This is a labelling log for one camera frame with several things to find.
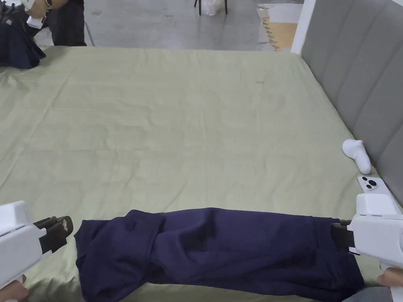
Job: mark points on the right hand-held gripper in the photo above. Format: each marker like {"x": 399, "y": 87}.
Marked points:
{"x": 377, "y": 236}

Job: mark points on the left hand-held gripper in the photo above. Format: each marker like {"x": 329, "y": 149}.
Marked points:
{"x": 17, "y": 248}

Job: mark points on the dark blue shirt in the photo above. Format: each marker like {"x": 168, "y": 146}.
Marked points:
{"x": 226, "y": 248}

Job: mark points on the person's right hand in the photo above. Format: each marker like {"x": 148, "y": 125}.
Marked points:
{"x": 392, "y": 278}

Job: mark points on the person's left hand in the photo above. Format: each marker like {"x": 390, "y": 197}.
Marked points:
{"x": 12, "y": 291}

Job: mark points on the white phone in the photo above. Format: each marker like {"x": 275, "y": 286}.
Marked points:
{"x": 371, "y": 185}

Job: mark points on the white hand controller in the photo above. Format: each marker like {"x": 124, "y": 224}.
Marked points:
{"x": 357, "y": 154}

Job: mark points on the bed with pale green sheet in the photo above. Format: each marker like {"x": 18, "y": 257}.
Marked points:
{"x": 176, "y": 132}

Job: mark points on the grey padded headboard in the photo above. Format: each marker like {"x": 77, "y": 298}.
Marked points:
{"x": 359, "y": 69}

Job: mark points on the dark blue garment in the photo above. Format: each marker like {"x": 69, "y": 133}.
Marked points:
{"x": 17, "y": 50}

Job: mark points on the tan foam floor mat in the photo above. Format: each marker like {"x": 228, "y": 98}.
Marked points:
{"x": 283, "y": 34}

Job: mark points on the white headboard side panel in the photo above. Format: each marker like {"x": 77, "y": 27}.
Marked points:
{"x": 303, "y": 25}

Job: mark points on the flattened cardboard sheet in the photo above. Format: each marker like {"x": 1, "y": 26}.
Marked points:
{"x": 270, "y": 12}

